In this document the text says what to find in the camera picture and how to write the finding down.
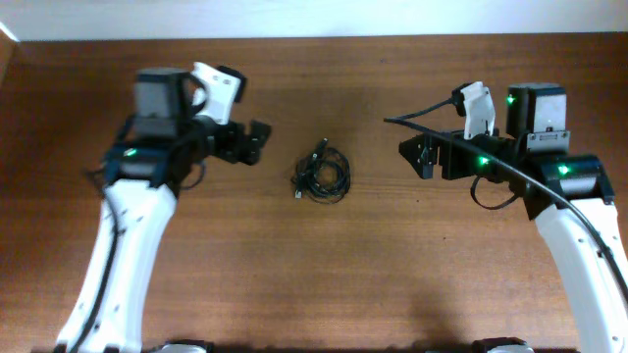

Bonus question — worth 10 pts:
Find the black usb cable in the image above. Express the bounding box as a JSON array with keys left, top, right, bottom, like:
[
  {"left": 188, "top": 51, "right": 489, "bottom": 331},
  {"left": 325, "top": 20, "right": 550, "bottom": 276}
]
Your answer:
[{"left": 291, "top": 138, "right": 352, "bottom": 205}]

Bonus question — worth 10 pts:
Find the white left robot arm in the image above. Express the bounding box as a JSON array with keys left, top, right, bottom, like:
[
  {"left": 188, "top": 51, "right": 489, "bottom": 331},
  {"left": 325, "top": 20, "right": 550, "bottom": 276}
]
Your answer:
[{"left": 54, "top": 63, "right": 272, "bottom": 352}]

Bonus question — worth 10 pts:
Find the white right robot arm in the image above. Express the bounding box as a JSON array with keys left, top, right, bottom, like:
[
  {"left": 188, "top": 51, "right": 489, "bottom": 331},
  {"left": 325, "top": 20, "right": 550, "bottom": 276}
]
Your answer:
[{"left": 392, "top": 81, "right": 627, "bottom": 352}]

